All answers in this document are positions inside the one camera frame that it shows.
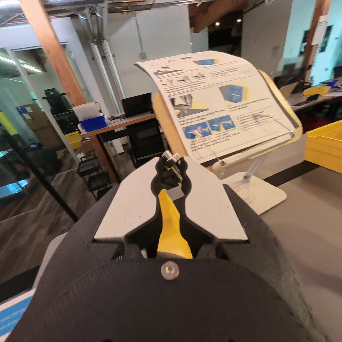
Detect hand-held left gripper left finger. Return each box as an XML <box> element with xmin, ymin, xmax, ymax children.
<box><xmin>94</xmin><ymin>156</ymin><xmax>164</xmax><ymax>258</ymax></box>

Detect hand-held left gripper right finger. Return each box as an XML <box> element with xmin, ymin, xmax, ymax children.
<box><xmin>180</xmin><ymin>156</ymin><xmax>248</xmax><ymax>259</ymax></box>

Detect large yellow plastic bin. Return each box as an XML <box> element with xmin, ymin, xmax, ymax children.
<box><xmin>157</xmin><ymin>188</ymin><xmax>193</xmax><ymax>260</ymax></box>

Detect silver threaded bolt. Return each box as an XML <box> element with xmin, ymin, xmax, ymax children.
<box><xmin>162</xmin><ymin>150</ymin><xmax>185</xmax><ymax>185</ymax></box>

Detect wooden book stand white base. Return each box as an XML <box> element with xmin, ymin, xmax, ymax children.
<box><xmin>152</xmin><ymin>68</ymin><xmax>304</xmax><ymax>216</ymax></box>

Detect black basket rack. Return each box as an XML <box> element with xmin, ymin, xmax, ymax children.
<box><xmin>77</xmin><ymin>154</ymin><xmax>113</xmax><ymax>201</ymax></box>

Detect black office chair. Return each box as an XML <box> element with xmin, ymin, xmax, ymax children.
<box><xmin>127</xmin><ymin>125</ymin><xmax>168</xmax><ymax>168</ymax></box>

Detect wooden desk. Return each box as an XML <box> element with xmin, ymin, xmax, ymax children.
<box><xmin>80</xmin><ymin>112</ymin><xmax>161</xmax><ymax>185</ymax></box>

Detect small yellow floor bin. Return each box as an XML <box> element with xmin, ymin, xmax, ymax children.
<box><xmin>64</xmin><ymin>131</ymin><xmax>82</xmax><ymax>151</ymax></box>

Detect blue plastic bin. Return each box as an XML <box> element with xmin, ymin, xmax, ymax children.
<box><xmin>79</xmin><ymin>113</ymin><xmax>107</xmax><ymax>133</ymax></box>

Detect black slanted pole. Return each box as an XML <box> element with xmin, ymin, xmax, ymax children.
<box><xmin>0</xmin><ymin>125</ymin><xmax>80</xmax><ymax>223</ymax></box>

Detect printed instruction sheet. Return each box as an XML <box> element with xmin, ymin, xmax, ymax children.
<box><xmin>136</xmin><ymin>50</ymin><xmax>297</xmax><ymax>165</ymax></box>

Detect black laptop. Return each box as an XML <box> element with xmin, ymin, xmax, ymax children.
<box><xmin>121</xmin><ymin>92</ymin><xmax>153</xmax><ymax>118</ymax></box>

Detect stack of cardboard boxes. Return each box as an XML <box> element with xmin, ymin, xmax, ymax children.
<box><xmin>15</xmin><ymin>103</ymin><xmax>65</xmax><ymax>149</ymax></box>

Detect black equipment stand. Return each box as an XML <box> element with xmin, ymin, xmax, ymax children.
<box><xmin>42</xmin><ymin>89</ymin><xmax>73</xmax><ymax>126</ymax></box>

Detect blue printed sheet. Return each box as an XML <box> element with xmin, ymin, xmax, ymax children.
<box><xmin>0</xmin><ymin>288</ymin><xmax>36</xmax><ymax>340</ymax></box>

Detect small yellow tray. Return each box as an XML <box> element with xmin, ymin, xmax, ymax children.
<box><xmin>303</xmin><ymin>85</ymin><xmax>332</xmax><ymax>97</ymax></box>

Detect wooden pillar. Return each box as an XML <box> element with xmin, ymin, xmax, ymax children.
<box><xmin>19</xmin><ymin>0</ymin><xmax>88</xmax><ymax>106</ymax></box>

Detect white wall sign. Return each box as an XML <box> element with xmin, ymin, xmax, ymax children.
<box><xmin>311</xmin><ymin>15</ymin><xmax>329</xmax><ymax>45</ymax></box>

